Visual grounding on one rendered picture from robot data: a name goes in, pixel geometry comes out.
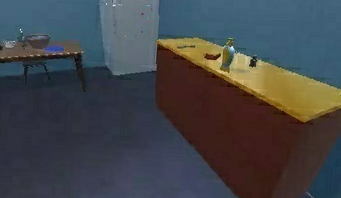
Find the brown bread piece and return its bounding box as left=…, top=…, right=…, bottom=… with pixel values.
left=203, top=51, right=222, bottom=61

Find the clear glass bottle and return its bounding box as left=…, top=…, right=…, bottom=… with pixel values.
left=16, top=27, right=25, bottom=44

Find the brown wooden table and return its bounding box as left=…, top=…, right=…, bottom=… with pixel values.
left=0, top=35, right=90, bottom=94

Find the dark chair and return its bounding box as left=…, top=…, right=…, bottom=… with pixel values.
left=20, top=60, right=53, bottom=88

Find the white fridge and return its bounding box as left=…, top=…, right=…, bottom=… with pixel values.
left=90, top=0, right=162, bottom=79

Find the grey knife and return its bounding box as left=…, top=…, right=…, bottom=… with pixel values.
left=176, top=43, right=196, bottom=51

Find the grey metal bowl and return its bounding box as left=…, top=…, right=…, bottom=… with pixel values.
left=23, top=32, right=52, bottom=50

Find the blue and yellow bottle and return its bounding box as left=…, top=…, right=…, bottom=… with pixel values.
left=219, top=36, right=238, bottom=73

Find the red counter with yellow top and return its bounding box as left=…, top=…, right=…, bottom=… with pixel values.
left=145, top=34, right=341, bottom=198

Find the blue plate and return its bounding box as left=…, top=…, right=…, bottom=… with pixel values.
left=43, top=44, right=65, bottom=54

